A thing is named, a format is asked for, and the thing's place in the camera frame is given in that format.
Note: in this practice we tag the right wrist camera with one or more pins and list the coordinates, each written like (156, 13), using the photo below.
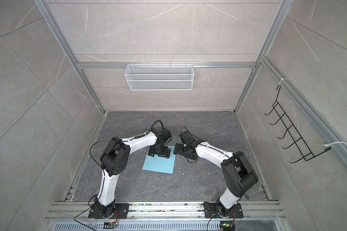
(186, 137)

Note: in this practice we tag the aluminium mounting rail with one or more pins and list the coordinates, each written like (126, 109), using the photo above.
(128, 211)

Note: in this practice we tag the light blue paper sheet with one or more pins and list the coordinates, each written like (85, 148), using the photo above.
(160, 164)

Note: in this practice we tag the white cable tie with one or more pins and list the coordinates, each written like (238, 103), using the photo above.
(334, 143)

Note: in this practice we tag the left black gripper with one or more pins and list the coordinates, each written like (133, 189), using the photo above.
(166, 154)

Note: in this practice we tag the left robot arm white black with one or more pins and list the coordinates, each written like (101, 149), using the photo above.
(115, 158)

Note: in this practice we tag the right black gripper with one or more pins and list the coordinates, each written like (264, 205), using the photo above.
(180, 150)

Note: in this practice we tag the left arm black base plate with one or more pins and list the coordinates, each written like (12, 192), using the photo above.
(109, 212)

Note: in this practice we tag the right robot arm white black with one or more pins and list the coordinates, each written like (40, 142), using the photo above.
(238, 173)

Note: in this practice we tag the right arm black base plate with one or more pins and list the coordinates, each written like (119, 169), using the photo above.
(213, 210)

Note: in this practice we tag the white wire mesh basket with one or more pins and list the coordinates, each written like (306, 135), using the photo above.
(144, 77)

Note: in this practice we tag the black wire hook rack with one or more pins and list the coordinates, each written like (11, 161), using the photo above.
(291, 130)

